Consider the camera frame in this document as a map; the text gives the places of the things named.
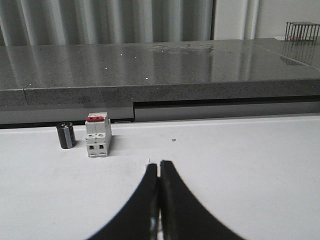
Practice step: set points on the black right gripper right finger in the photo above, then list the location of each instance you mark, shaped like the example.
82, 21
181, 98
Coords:
183, 216

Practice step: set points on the dark cylindrical capacitor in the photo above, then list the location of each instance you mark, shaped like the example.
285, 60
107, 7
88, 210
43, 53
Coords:
66, 134

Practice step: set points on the grey pleated curtain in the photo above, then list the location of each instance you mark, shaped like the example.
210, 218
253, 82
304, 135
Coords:
73, 22

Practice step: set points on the wire mesh basket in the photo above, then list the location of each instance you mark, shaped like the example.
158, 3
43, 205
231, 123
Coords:
301, 31

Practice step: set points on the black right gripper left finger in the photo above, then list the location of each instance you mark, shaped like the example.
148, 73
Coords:
138, 219

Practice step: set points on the grey stone countertop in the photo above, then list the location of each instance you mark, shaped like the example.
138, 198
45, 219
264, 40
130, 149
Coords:
46, 84

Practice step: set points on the white circuit breaker red switch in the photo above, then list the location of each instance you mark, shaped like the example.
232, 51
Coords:
98, 134

